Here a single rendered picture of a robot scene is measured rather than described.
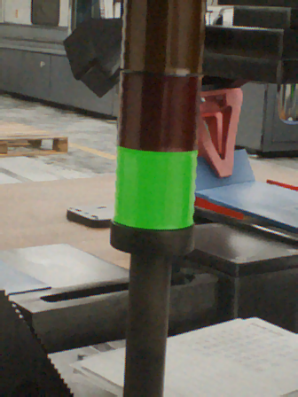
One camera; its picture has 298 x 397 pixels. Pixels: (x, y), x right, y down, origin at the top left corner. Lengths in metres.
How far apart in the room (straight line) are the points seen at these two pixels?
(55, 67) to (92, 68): 10.02
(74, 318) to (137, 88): 0.19
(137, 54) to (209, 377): 0.20
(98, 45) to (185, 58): 0.36
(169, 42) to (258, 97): 7.25
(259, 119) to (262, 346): 7.09
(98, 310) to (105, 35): 0.29
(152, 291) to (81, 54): 0.38
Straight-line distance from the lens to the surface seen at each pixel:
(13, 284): 0.74
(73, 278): 0.77
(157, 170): 0.40
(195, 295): 0.59
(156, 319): 0.42
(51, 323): 0.53
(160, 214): 0.40
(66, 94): 10.51
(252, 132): 7.70
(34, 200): 1.18
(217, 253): 0.62
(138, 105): 0.40
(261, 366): 0.53
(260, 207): 0.72
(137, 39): 0.39
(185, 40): 0.39
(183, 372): 0.51
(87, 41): 0.75
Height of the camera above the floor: 1.14
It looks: 11 degrees down
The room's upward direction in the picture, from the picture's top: 3 degrees clockwise
